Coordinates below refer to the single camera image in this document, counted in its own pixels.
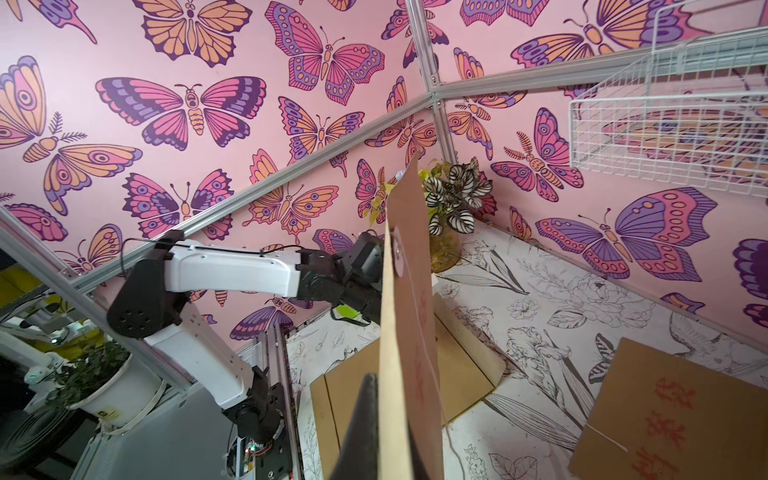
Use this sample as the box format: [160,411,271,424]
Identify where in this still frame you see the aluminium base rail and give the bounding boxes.
[223,325,305,479]

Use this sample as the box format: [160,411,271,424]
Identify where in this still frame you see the aluminium frame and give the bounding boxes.
[0,0,768,391]

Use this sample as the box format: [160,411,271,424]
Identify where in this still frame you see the potted plant in glass vase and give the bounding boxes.
[356,158,497,273]

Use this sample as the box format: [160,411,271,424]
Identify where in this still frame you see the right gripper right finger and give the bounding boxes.
[409,432,430,480]

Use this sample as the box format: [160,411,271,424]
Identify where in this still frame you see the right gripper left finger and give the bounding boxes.
[330,374,379,480]

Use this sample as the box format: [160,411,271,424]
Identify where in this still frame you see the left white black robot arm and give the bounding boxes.
[107,230,384,444]

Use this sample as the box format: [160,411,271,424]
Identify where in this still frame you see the white potted plant outside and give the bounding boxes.
[24,341,167,435]

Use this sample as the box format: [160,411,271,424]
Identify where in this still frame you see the kraft file bag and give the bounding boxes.
[378,161,444,479]
[310,294,505,478]
[568,339,767,479]

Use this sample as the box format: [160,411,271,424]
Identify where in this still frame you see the white wire basket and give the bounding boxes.
[569,1,767,198]

